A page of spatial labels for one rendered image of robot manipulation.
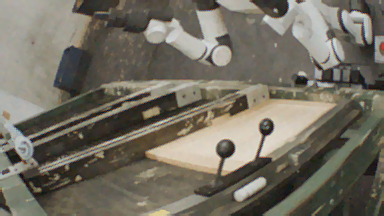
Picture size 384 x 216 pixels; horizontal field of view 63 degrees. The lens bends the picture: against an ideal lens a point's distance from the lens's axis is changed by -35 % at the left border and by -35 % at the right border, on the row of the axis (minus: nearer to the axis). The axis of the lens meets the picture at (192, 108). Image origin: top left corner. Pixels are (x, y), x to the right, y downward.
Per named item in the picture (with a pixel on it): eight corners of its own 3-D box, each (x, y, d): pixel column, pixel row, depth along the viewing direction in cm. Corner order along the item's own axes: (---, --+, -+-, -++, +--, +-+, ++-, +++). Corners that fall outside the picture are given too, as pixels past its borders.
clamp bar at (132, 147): (273, 103, 166) (261, 42, 161) (11, 207, 97) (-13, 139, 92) (256, 102, 174) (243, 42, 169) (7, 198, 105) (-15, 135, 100)
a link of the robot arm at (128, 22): (112, 2, 143) (140, 6, 147) (102, 23, 147) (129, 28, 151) (112, 10, 132) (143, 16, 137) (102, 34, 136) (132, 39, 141)
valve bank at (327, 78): (377, 80, 152) (362, 59, 137) (375, 108, 150) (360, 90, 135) (312, 75, 191) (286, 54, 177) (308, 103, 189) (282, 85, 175)
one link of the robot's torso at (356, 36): (351, 27, 211) (317, 5, 181) (372, 27, 195) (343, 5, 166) (354, 49, 211) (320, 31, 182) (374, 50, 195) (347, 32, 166)
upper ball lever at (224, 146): (226, 189, 91) (241, 142, 83) (213, 196, 89) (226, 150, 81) (215, 180, 93) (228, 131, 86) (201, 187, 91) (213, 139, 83)
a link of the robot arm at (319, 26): (324, 62, 127) (292, 4, 124) (347, 52, 118) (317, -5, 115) (317, 74, 119) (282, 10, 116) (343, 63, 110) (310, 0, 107)
